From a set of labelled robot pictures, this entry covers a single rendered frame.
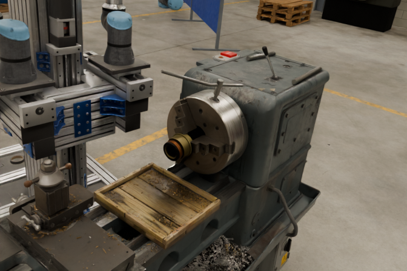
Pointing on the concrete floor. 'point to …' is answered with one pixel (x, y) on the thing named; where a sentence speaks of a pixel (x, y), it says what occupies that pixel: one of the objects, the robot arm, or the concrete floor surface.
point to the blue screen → (206, 2)
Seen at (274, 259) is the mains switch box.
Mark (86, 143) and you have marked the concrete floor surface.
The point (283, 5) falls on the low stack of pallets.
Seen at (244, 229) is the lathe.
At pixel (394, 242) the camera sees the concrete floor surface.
